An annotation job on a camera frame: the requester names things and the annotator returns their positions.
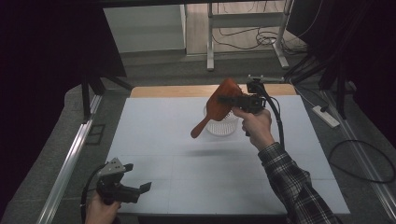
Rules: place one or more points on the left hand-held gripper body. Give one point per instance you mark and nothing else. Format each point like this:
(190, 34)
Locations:
(115, 189)

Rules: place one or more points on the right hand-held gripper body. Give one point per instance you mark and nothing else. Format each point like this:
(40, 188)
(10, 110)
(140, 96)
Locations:
(252, 101)

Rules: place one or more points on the brown wooden scoop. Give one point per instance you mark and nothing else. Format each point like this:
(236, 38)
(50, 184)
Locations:
(224, 93)

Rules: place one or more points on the white plastic mesh basket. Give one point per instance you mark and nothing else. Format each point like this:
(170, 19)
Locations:
(222, 128)

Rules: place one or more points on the person's left hand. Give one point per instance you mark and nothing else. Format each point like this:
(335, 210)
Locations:
(101, 213)

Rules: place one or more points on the person's right hand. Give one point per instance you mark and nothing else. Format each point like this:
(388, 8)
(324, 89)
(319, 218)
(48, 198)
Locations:
(257, 129)

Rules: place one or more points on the white table mat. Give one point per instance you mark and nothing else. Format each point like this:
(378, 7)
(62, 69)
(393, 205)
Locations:
(174, 174)

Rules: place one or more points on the wooden table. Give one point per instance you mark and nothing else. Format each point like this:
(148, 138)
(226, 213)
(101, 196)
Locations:
(174, 90)

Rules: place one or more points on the white power strip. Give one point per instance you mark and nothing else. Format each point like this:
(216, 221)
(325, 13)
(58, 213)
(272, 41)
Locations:
(326, 116)

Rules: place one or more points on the black metal stand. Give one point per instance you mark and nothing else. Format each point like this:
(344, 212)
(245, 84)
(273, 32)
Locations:
(85, 99)
(341, 93)

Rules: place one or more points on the white cabinet panel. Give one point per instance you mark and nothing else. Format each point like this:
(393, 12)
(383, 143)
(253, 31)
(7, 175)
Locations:
(144, 28)

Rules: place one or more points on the aluminium rail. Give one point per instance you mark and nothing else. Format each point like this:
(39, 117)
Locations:
(367, 161)
(68, 168)

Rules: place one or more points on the white metal desk frame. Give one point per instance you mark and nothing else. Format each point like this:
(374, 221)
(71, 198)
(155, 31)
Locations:
(210, 37)

